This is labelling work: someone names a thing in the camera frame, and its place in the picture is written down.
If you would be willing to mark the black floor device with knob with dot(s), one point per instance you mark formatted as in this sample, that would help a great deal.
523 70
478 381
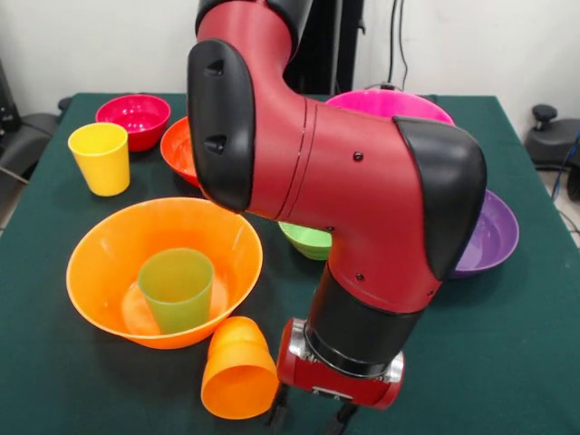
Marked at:
548 145

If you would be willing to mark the wide red bowl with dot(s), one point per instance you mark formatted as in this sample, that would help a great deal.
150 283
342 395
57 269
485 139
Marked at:
179 154

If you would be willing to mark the black chair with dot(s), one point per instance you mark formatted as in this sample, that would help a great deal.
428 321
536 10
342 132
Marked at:
27 136

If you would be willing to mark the orange cup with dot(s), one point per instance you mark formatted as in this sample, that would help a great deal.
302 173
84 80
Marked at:
240 358

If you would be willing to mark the small crimson bowl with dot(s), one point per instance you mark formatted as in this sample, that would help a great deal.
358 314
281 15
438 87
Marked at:
136 122

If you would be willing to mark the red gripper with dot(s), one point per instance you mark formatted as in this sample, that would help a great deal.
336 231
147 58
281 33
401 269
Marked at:
335 385

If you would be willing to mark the green cup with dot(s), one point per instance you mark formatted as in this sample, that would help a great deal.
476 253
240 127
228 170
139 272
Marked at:
176 294

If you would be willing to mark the large pink bowl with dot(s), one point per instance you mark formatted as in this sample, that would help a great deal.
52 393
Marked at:
389 104

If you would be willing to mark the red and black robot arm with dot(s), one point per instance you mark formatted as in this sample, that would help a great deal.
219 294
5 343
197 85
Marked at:
353 181

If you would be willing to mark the dark green table cloth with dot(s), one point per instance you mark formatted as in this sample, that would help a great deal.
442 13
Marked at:
453 362

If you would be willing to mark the large orange bowl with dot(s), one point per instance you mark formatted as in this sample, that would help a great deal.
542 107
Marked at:
113 235

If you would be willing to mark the small green bowl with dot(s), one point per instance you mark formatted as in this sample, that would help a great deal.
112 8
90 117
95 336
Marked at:
308 242

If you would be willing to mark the wide purple bowl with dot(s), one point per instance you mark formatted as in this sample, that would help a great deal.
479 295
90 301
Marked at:
494 235

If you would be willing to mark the yellow cup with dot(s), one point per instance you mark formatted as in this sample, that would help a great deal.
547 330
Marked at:
102 167

